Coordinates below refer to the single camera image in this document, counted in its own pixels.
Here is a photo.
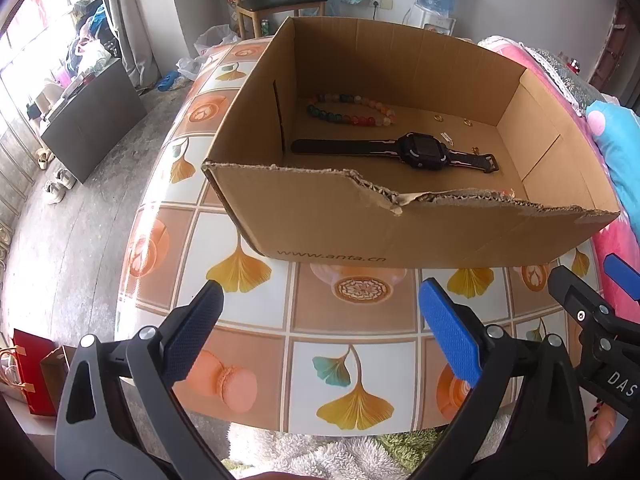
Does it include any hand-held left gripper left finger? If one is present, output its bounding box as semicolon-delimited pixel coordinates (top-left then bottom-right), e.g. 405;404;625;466
54;279;237;480

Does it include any multicoloured bead bracelet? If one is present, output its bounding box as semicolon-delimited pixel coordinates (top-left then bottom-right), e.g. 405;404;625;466
305;91;397;129

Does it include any pair of white sneakers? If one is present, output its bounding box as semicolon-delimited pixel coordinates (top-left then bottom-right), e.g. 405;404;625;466
42;167;79;207

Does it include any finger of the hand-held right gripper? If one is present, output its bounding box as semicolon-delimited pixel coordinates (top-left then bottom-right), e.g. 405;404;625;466
602;253;640;304
547;265;622;357

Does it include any blue pillow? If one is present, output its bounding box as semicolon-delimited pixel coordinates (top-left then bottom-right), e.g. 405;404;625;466
585;99;640;212

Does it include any white and green fluffy blanket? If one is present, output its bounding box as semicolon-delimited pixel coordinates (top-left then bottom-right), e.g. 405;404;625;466
227;422;516;480

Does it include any brown paper bag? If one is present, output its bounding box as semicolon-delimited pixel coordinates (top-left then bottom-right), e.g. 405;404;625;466
39;344;79;412

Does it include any white plastic bag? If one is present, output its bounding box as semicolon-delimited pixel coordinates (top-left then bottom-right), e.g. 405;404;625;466
175;23;242;82

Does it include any pile of clothes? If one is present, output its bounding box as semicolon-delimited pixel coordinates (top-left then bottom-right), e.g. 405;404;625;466
54;0;122;87

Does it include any floral bed cover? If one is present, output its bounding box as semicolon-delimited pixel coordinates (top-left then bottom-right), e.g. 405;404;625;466
519;44;602;117

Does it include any purple smartwatch with black strap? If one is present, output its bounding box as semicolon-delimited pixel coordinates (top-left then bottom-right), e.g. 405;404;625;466
291;131;501;174

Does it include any brown cardboard box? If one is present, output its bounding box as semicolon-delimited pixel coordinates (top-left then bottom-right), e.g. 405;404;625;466
201;16;621;270

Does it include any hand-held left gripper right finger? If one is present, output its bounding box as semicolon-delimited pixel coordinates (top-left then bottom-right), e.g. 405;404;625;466
414;276;589;480

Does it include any red paper bag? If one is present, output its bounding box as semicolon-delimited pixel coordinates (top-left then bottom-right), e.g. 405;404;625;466
9;328;59;418

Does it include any black flat panel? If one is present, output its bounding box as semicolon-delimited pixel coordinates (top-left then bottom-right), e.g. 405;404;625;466
39;56;149;184

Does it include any white water dispenser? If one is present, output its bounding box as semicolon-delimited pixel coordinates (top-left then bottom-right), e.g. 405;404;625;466
402;2;459;37

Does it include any person's right hand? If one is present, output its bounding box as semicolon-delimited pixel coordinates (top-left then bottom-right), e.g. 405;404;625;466
588;404;627;465

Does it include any grey curtain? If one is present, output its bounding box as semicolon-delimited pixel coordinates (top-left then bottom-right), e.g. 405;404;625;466
96;0;152;94

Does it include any dark red door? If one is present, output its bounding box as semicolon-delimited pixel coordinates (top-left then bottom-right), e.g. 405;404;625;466
589;0;632;107

